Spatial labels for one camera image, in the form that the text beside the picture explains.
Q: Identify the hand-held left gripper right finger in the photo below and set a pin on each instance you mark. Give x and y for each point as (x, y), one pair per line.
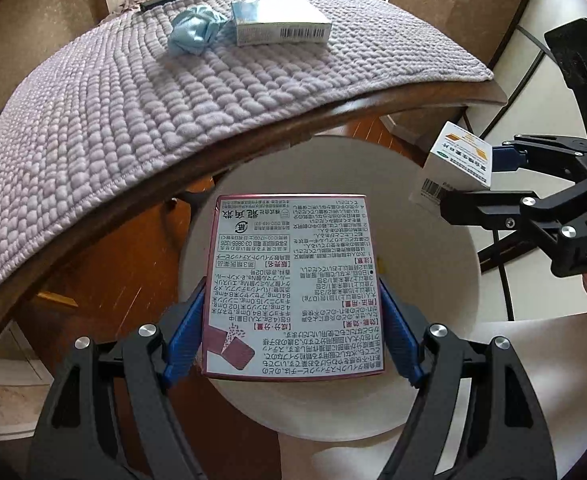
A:
(401, 340)

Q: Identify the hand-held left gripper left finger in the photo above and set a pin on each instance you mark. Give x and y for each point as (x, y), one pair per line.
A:
(186, 340)

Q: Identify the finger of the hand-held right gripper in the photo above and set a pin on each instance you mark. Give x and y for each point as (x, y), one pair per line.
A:
(504, 159)
(493, 207)

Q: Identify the white and orange box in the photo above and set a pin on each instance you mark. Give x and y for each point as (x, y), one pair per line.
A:
(453, 160)

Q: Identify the pink medicine box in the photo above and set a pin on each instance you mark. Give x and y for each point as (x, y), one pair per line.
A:
(293, 285)

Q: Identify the wooden table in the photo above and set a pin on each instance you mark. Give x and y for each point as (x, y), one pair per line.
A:
(423, 97)

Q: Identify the lavender quilted table mat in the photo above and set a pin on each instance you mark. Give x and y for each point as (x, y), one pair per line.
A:
(123, 110)

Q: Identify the light blue box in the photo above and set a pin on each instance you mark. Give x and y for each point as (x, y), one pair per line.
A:
(273, 20)

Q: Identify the crumpled blue face mask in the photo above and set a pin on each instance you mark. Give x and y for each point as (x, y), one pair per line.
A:
(193, 30)

